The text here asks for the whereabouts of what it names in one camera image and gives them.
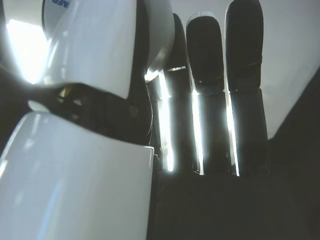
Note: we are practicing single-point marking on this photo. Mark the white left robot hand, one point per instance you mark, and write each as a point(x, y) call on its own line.
point(75, 187)

